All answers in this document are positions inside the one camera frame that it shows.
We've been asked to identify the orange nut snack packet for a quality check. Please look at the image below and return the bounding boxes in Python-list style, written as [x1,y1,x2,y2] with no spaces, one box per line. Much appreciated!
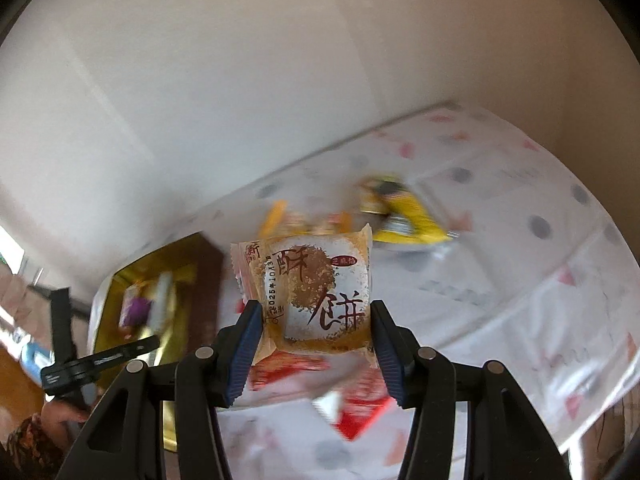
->
[258,200,352,238]

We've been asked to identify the large red snack packet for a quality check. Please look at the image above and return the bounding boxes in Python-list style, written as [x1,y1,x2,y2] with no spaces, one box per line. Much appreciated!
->
[248,351,330,391]

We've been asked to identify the purple snack packet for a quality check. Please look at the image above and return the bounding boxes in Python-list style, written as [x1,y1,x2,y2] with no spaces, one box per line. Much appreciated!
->
[118,284,152,330]

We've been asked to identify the patterned white tablecloth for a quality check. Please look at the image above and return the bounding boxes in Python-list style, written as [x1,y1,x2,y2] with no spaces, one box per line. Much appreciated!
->
[90,104,639,479]

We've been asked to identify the red white wafer packet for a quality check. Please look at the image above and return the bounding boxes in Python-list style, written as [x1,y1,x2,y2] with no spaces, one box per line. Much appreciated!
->
[312,367,394,441]

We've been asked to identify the person's left hand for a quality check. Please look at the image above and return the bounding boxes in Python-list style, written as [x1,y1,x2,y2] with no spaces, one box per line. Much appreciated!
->
[40,400,89,442]

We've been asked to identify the yellow black seaweed packet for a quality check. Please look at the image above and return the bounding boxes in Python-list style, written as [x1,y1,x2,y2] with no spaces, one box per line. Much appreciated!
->
[359,176,454,249]

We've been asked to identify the round pastry packet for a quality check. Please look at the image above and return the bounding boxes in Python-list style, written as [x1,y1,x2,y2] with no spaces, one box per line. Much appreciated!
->
[230,226,373,363]

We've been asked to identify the long white stick packet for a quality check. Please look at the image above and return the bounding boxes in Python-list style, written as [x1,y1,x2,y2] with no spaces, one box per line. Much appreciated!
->
[148,272,172,335]

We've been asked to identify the gold metal tin box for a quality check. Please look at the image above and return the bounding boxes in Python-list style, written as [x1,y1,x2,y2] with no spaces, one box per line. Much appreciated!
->
[88,231,225,453]

